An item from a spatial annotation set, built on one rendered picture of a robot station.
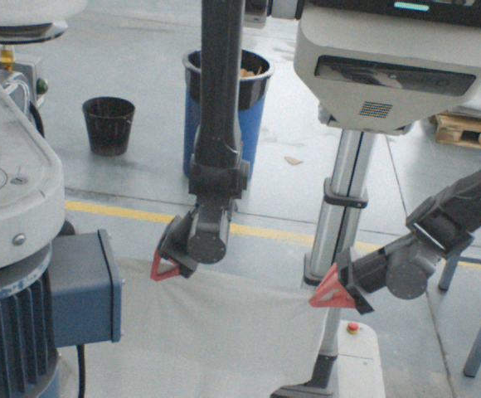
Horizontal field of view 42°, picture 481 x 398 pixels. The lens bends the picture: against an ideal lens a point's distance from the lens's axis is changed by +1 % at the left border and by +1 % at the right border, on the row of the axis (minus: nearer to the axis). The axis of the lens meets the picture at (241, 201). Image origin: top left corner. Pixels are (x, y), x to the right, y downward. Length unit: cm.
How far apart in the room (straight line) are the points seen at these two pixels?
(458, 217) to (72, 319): 54
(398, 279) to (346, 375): 120
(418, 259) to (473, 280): 225
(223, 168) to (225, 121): 10
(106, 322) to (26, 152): 20
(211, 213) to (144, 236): 210
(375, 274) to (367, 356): 119
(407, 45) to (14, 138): 77
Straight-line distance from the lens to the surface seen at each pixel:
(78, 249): 70
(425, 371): 258
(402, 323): 275
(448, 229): 95
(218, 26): 73
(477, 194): 90
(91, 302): 67
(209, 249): 89
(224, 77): 77
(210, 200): 91
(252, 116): 323
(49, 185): 59
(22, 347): 69
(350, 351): 216
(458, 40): 125
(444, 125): 439
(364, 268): 99
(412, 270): 90
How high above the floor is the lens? 172
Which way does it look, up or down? 31 degrees down
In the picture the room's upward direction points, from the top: 7 degrees clockwise
